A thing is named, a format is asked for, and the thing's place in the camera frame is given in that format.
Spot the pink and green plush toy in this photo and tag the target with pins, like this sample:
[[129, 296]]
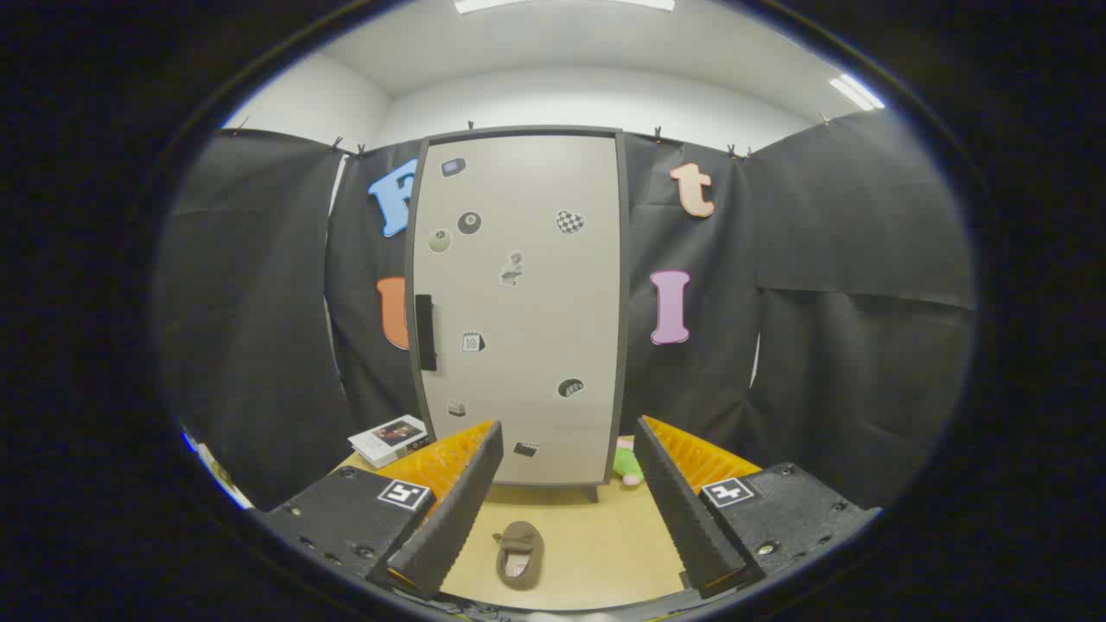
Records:
[[626, 466]]

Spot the brown fuzzy shoe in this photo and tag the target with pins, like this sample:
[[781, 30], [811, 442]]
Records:
[[518, 566]]

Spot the grey shoe cabinet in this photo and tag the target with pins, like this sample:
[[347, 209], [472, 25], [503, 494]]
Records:
[[624, 302]]

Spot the small ceiling light panel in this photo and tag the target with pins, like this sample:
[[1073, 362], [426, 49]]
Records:
[[855, 92]]

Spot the grey shoe cabinet door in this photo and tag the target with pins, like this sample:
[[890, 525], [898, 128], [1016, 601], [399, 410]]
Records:
[[536, 302]]

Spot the long ceiling light panel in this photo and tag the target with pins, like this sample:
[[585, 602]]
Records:
[[475, 5]]

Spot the white and blue object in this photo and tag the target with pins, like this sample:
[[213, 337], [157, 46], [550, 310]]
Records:
[[216, 471]]

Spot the black backdrop cloth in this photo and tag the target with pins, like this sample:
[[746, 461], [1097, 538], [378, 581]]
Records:
[[821, 259]]

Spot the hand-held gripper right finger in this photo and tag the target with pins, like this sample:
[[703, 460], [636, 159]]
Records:
[[683, 518]]

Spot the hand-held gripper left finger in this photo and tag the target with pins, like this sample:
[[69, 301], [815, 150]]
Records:
[[458, 518]]

